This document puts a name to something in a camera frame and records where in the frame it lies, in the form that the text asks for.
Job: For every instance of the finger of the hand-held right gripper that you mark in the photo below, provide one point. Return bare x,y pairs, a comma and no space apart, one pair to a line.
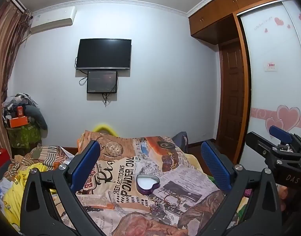
279,132
260,142

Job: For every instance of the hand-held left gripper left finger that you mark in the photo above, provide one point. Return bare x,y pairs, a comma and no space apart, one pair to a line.
86,162

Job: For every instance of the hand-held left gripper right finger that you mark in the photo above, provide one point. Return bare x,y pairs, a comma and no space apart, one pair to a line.
215,164

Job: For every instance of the purple heart-shaped tin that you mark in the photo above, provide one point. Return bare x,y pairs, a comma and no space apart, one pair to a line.
146,191

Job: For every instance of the yellow chair back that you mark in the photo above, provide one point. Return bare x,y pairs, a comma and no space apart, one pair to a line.
102,127

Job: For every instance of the striped brown cloth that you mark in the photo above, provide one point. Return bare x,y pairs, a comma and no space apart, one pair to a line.
47,156

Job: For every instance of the white wardrobe with pink hearts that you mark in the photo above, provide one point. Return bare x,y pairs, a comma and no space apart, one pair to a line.
271,91

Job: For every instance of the dark bag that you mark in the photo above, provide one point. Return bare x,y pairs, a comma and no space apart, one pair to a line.
181,140

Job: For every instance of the printed blanket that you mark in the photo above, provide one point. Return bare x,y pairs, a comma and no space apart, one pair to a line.
130,157

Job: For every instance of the brown wooden door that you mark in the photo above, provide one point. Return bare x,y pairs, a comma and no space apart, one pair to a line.
233,91

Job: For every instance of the pile of clothes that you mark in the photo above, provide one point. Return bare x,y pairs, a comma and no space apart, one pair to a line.
34,118

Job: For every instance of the yellow cloth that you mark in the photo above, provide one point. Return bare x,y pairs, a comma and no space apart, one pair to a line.
13,194

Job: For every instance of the orange box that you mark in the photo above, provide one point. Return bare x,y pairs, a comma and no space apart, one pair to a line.
17,122

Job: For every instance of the small black monitor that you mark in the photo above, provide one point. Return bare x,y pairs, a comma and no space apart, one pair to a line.
101,81

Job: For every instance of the small red box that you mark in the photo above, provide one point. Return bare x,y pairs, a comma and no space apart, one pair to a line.
20,111

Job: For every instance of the large red box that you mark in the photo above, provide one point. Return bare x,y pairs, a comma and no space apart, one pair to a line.
0,161

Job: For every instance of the wooden overhead cabinet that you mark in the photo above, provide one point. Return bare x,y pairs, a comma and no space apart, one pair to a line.
214,17

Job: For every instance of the brown striped curtain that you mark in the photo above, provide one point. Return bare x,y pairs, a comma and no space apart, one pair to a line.
4,54

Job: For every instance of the white air conditioner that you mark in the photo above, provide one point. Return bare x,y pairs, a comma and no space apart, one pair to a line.
53,19

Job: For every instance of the black wall television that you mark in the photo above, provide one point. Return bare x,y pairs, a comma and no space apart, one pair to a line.
103,54

